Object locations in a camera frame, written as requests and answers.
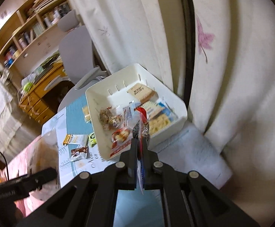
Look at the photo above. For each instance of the tree pattern tablecloth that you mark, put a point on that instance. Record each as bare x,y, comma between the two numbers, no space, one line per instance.
185,151

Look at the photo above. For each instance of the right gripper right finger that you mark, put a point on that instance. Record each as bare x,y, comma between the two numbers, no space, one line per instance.
189,199

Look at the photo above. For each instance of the orange oat stick bar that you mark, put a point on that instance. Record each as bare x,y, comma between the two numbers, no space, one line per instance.
76,139

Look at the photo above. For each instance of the red strip snack pack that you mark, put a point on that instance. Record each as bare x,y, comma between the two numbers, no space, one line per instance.
142,134

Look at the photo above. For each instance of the wooden bookshelf hutch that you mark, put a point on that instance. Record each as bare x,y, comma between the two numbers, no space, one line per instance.
29,34

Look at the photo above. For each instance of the beige soda cracker pack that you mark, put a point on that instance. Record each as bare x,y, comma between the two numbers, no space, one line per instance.
141,92

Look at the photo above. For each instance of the green tissue box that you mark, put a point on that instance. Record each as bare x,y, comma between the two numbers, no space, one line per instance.
26,87

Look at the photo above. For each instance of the grey office chair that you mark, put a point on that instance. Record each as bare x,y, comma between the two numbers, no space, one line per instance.
77,56

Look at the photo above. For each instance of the brown nut cluster pack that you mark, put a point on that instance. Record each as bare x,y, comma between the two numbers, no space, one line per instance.
105,115

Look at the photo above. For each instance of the green rice cake pack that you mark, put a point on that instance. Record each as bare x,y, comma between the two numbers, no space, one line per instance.
92,140

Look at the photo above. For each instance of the white floral curtain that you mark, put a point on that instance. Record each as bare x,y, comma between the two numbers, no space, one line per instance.
217,55

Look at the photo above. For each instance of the person's left hand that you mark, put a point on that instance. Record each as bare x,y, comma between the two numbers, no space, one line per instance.
3,176

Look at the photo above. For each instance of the wooden desk with drawers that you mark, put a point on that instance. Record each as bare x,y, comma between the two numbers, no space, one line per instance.
44,97

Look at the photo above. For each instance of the red white triangular snack bag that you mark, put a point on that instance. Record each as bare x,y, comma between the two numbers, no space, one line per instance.
121,138

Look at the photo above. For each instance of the dark red chocolate snack pack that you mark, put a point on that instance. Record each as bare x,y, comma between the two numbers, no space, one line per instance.
79,154

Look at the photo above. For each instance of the large blue white bread bag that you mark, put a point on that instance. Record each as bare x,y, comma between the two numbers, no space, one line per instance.
129,115

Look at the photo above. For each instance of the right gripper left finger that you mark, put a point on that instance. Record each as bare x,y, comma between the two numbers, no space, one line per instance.
88,199

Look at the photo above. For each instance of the small blue snack wrapper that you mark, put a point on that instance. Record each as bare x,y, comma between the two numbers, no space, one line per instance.
167,111

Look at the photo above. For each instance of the red Cookie snack pack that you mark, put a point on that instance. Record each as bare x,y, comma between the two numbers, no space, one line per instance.
152,109

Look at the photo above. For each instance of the pink bed blanket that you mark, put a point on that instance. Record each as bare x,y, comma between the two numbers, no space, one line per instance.
18,167

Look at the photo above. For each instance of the pale rice crispy pack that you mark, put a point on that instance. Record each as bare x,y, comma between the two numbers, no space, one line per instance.
86,113
158,123

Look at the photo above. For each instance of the orange pastry clear pack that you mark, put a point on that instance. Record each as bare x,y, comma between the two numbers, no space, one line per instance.
42,155

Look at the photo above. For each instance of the white plastic storage bin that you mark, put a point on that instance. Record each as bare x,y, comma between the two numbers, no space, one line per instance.
113,92

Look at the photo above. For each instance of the lace covered cabinet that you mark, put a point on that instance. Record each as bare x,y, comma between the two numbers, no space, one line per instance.
17,129

